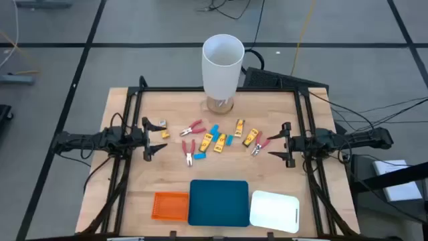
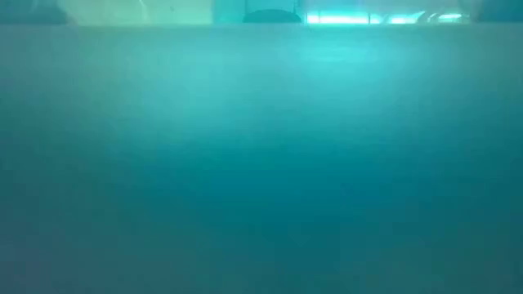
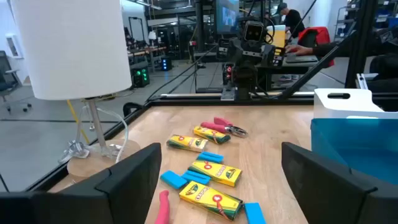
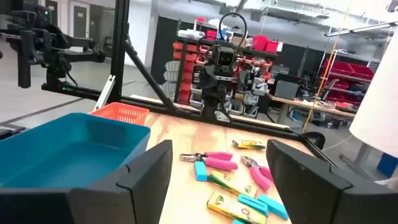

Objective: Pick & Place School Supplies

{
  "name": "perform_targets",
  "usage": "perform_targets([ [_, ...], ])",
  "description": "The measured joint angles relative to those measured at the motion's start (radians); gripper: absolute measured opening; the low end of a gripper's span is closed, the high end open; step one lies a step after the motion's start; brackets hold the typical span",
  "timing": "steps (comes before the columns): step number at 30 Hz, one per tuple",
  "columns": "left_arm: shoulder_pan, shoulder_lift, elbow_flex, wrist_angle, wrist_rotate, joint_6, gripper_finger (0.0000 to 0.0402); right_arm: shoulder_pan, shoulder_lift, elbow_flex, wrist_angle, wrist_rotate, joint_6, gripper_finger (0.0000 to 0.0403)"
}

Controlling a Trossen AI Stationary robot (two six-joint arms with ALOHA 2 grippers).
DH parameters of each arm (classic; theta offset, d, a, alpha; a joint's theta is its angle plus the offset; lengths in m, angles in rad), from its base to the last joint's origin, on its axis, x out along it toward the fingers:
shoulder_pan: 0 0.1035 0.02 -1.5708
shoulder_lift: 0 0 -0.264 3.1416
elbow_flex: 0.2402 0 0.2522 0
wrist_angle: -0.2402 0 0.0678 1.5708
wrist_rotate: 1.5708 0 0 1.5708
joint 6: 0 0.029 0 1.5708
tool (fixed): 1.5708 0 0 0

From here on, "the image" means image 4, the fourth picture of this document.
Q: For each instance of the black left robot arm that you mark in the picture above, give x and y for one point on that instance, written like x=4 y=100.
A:
x=213 y=109

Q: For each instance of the grey equipment box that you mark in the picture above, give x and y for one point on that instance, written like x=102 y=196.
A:
x=286 y=90

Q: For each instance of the black rack with red bins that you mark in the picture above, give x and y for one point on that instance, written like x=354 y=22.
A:
x=186 y=68

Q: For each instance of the teal plastic tray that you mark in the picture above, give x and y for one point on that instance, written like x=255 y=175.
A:
x=62 y=149

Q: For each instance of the wooden workbench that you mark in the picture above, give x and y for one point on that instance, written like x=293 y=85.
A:
x=311 y=104

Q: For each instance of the long ceiling light fixture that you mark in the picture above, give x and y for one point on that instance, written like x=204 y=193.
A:
x=360 y=29

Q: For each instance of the metal shelf with red bins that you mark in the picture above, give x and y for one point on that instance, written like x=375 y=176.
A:
x=348 y=74

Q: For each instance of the blue crate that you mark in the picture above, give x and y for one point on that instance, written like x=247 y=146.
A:
x=387 y=165

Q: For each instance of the blue eraser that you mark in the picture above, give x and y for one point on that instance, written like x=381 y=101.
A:
x=253 y=204
x=275 y=208
x=200 y=171
x=237 y=222

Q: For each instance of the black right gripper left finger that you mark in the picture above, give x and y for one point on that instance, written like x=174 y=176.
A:
x=93 y=205

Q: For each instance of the black jointed machine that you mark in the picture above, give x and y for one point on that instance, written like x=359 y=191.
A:
x=28 y=46

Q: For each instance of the black metal table frame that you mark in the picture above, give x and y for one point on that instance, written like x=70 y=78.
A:
x=119 y=46

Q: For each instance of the orange mesh basket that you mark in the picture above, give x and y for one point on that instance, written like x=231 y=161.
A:
x=121 y=112

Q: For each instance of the yellow crayon box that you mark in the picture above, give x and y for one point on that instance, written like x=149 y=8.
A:
x=228 y=183
x=230 y=208
x=248 y=145

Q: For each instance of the grey door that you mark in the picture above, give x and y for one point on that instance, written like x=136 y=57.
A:
x=79 y=21

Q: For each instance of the grey desk foot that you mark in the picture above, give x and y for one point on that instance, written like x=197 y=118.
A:
x=357 y=163

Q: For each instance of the white shade wooden base lamp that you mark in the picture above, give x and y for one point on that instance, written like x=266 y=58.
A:
x=379 y=109

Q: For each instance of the red storage bin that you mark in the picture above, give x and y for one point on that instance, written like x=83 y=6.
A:
x=260 y=43
x=272 y=46

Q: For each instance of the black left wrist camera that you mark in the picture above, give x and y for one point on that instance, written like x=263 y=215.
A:
x=225 y=57

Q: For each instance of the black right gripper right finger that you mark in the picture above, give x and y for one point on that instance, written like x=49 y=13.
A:
x=326 y=199

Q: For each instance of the silver metal bar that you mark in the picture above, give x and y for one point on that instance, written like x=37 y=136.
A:
x=105 y=91

